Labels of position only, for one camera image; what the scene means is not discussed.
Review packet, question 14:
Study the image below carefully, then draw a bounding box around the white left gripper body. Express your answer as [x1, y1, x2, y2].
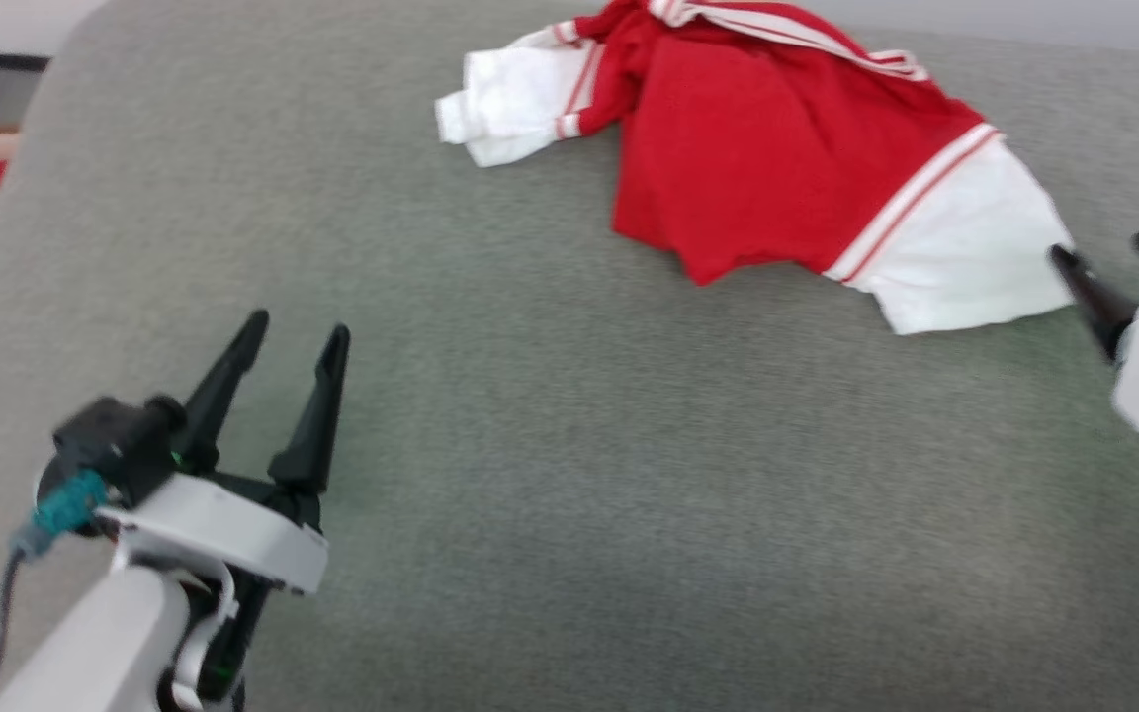
[95, 470, 330, 712]

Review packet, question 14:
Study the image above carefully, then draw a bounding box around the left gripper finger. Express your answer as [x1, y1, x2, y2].
[268, 324, 351, 492]
[179, 310, 271, 472]

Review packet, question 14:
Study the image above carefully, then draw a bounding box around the red and white shirt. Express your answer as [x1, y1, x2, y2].
[434, 0, 1080, 335]

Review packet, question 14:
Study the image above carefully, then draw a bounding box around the teal left camera plug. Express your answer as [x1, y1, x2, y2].
[11, 470, 111, 560]

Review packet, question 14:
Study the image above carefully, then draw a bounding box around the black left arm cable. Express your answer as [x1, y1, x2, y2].
[0, 549, 29, 699]

